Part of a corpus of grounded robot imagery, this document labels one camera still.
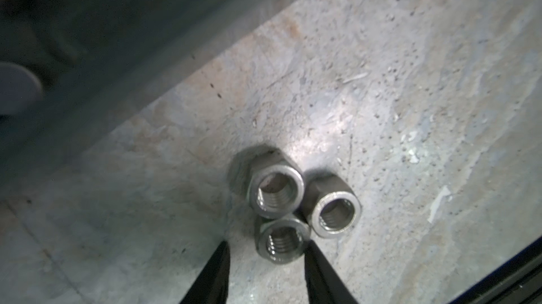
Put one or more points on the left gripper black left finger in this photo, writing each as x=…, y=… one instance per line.
x=212, y=284

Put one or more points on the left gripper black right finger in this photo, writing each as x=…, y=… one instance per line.
x=322, y=282

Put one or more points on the silver hex nut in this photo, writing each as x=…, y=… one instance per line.
x=282, y=240
x=330, y=206
x=268, y=180

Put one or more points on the smoky clear compartment organizer box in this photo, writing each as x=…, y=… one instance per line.
x=71, y=70

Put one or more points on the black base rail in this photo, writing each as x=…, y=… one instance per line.
x=516, y=281

